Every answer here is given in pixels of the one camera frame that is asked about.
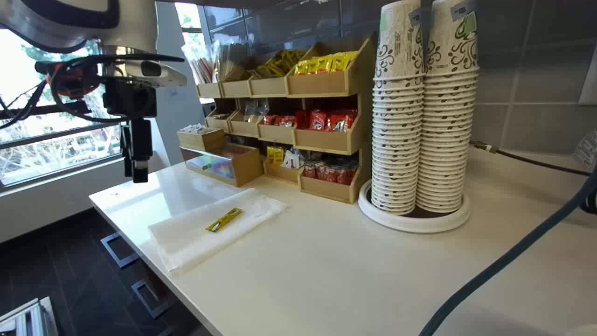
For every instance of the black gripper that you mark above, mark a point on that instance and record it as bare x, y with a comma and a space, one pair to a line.
133, 102

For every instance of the yellow mayonnaise sachet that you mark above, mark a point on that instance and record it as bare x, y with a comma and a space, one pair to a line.
224, 222

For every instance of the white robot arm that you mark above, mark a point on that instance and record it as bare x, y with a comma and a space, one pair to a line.
125, 37

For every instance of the small wooden box front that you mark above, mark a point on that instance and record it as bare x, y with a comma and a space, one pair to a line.
235, 166

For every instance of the white paper towel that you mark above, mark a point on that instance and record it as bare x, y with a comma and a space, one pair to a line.
198, 235

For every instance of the wooden tiered condiment organizer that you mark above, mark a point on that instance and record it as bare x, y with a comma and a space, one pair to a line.
287, 151

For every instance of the red packets in middle bin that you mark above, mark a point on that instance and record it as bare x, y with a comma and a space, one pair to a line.
314, 121

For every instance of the red packets in bin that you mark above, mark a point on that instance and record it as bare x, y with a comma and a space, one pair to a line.
330, 173
314, 121

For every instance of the red packets in bottom bin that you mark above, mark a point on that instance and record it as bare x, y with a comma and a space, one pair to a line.
330, 173

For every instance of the yellow packets in top bin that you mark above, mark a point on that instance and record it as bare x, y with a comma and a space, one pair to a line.
325, 65

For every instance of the left stack of paper cups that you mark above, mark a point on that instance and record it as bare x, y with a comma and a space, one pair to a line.
398, 93

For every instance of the stack of paper cups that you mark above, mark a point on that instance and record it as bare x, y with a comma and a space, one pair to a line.
448, 104
398, 93

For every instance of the white round cup holder base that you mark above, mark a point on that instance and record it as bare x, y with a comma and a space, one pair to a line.
414, 223

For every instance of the right stack of paper cups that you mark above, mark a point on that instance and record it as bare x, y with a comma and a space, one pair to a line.
448, 104

